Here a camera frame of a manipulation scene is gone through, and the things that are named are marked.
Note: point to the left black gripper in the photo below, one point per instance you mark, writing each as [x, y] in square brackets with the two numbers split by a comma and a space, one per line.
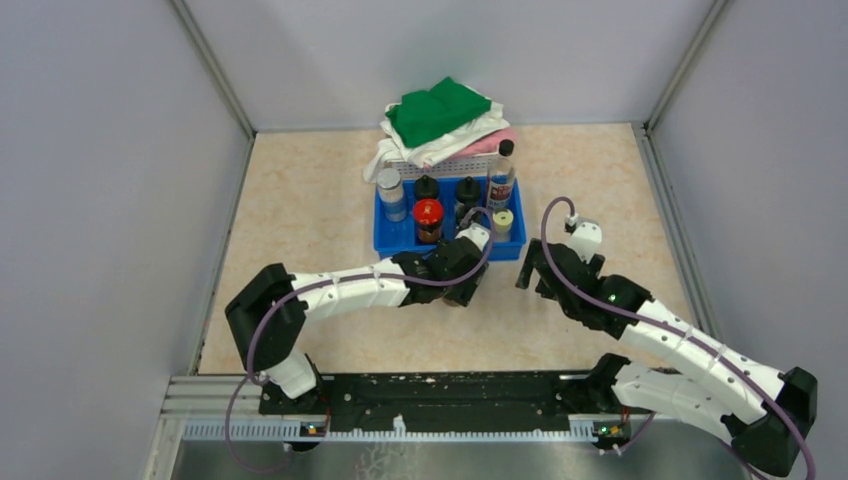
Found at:
[463, 293]

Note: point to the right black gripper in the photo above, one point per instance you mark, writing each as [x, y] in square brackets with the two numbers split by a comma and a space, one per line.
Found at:
[528, 268]

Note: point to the yellow-lidded beige jar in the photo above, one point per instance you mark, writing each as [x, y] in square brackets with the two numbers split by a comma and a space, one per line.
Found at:
[503, 220]

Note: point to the red-lidded jar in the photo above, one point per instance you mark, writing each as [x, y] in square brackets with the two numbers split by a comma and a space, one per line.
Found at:
[428, 215]

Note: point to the small black cap bottle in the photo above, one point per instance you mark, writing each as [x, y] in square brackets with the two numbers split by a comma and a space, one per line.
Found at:
[463, 219]

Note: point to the blue plastic divided tray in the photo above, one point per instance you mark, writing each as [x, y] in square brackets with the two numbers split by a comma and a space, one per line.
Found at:
[391, 238]

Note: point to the black-capped squeeze bottle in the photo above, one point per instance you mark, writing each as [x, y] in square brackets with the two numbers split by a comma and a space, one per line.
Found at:
[467, 194]
[426, 187]

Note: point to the tall dark sauce bottle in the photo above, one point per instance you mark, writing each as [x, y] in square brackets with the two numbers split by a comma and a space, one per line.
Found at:
[500, 177]

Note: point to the silver-lidded clear shaker bottle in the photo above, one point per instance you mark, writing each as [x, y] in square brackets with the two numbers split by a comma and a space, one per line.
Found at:
[391, 193]

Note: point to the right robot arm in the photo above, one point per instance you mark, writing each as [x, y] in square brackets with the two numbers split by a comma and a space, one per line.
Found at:
[762, 414]

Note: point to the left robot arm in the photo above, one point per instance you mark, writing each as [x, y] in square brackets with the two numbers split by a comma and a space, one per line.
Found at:
[268, 314]

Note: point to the white plastic basket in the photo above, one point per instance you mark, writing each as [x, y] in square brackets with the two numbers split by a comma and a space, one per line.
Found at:
[473, 165]

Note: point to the pink folded cloth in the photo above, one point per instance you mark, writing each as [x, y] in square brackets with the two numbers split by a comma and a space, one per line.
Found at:
[488, 144]

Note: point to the white folded cloth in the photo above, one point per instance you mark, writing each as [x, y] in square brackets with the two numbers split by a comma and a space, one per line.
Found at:
[391, 148]

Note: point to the green folded cloth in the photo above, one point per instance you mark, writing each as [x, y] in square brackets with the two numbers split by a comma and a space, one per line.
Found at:
[423, 116]

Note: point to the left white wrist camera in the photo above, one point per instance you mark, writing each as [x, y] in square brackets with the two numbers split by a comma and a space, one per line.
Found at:
[477, 234]

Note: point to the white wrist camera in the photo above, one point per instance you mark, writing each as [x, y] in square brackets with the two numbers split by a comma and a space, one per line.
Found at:
[585, 238]
[477, 234]

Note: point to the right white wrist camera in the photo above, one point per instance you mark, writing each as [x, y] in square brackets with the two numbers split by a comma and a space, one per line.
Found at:
[585, 238]

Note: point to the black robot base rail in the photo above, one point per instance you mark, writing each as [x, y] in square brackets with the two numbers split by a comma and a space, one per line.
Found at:
[485, 407]

